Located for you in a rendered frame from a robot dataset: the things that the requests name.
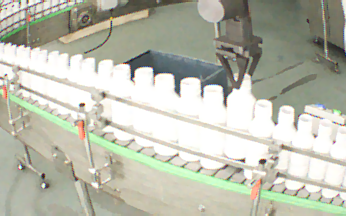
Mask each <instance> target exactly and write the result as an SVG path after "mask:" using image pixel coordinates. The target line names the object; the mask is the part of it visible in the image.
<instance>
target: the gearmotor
mask: <svg viewBox="0 0 346 216"><path fill-rule="evenodd" d="M128 1H129V0H88V2H85V3H82V4H79V5H77V6H74V7H73V8H71V9H70V10H71V12H70V14H71V16H70V19H71V20H70V30H71V33H72V34H73V33H74V32H75V30H76V32H77V31H79V30H81V29H84V28H88V27H91V26H94V24H93V23H94V14H96V13H100V12H104V11H108V10H110V13H111V17H110V21H111V23H110V28H111V30H110V32H109V35H108V37H107V38H106V40H105V41H104V42H103V43H102V44H100V46H102V45H104V43H105V42H106V41H107V40H108V39H109V37H110V35H111V31H112V19H113V18H112V11H114V8H118V7H121V6H124V5H126V4H127V3H128ZM100 46H98V47H100ZM98 47H96V48H98ZM96 48H94V49H96ZM94 49H92V50H94ZM92 50H89V51H86V52H84V54H86V53H89V52H90V51H92Z"/></svg>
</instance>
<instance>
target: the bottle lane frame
mask: <svg viewBox="0 0 346 216"><path fill-rule="evenodd" d="M9 95H10V104H11V110H12V117H13V120H16V119H17V118H19V116H20V113H19V107H20V108H21V109H22V116H21V118H20V119H22V120H23V124H24V128H23V129H22V131H20V132H19V133H18V136H17V139H18V140H19V141H21V142H22V143H23V144H24V145H26V146H27V147H29V148H31V149H32V150H33V151H34V152H36V153H37V154H39V155H41V156H42V157H44V158H45V159H47V160H48V161H49V162H51V163H52V164H54V162H53V158H52V154H51V150H52V148H53V146H54V147H55V148H57V149H58V150H60V151H62V152H63V153H65V154H66V155H67V156H68V157H69V159H70V161H71V163H72V168H73V172H74V175H75V178H77V179H78V180H81V181H82V182H84V183H85V184H87V185H89V186H91V187H92V184H91V183H92V182H93V180H92V178H91V175H90V174H89V171H88V168H90V166H89V164H88V160H87V154H86V148H85V141H84V139H83V140H81V139H80V136H79V132H78V127H77V126H75V127H74V128H73V127H71V123H70V122H68V121H66V120H62V119H60V118H59V116H55V115H53V114H52V112H51V113H48V112H46V111H45V110H42V109H40V108H39V106H38V107H37V106H34V105H33V104H31V103H28V101H24V100H23V99H21V98H19V97H17V96H14V94H13V95H12V94H10V92H9ZM20 119H19V120H17V121H16V124H15V126H16V131H19V130H20V129H21V120H20ZM9 120H10V117H9V111H8V105H7V99H4V95H3V89H0V127H1V128H2V129H3V130H5V131H6V132H7V133H10V134H11V131H12V129H11V125H10V124H9ZM88 133H89V138H90V143H91V147H92V154H93V160H94V165H95V167H96V168H98V169H99V168H100V167H101V166H103V165H104V164H106V162H105V156H104V153H103V152H107V153H108V154H110V161H111V163H112V164H111V165H110V164H109V165H108V166H107V167H109V168H111V169H112V170H113V177H114V179H111V181H109V182H108V183H106V184H105V185H104V184H103V185H104V189H102V191H101V192H103V193H104V194H107V195H109V196H110V197H112V198H114V199H116V200H119V201H122V202H123V203H125V204H128V205H129V206H132V207H135V208H137V209H139V210H141V211H144V212H146V213H148V214H152V215H154V216H250V211H251V208H252V203H253V199H251V190H252V188H251V189H247V185H244V182H245V181H246V180H245V181H244V182H242V183H236V182H231V181H230V179H231V177H232V176H231V177H230V178H228V179H227V180H225V179H220V178H216V177H215V174H214V175H212V176H208V175H206V174H204V173H203V174H201V173H200V170H201V169H200V170H198V171H191V170H189V169H186V168H185V166H186V165H187V164H186V165H184V166H182V167H178V166H175V165H173V164H170V163H169V161H166V162H165V161H162V160H157V159H155V156H156V155H155V156H153V157H149V156H146V155H144V154H141V152H140V151H141V150H140V151H138V152H136V151H133V150H130V149H128V148H127V146H128V145H129V144H128V145H127V146H125V147H123V146H120V145H118V144H115V141H113V142H111V141H108V140H106V139H103V136H102V137H99V136H97V135H95V134H93V131H92V132H88ZM11 135H12V134H11ZM271 189H272V187H271V188H270V189H269V190H266V189H262V193H261V196H260V202H259V209H258V211H257V216H265V210H266V204H273V209H272V212H271V215H268V216H346V207H343V203H342V204H341V205H340V206H339V205H338V206H337V205H334V204H332V201H333V200H331V202H330V203H324V202H320V201H321V198H322V197H321V198H319V200H318V201H315V200H311V199H309V196H310V195H308V197H307V198H302V197H297V196H296V195H297V193H296V194H295V195H294V196H293V195H292V196H291V195H288V194H287V195H286V194H284V192H285V190H286V189H285V190H284V191H283V192H282V193H278V192H275V191H271Z"/></svg>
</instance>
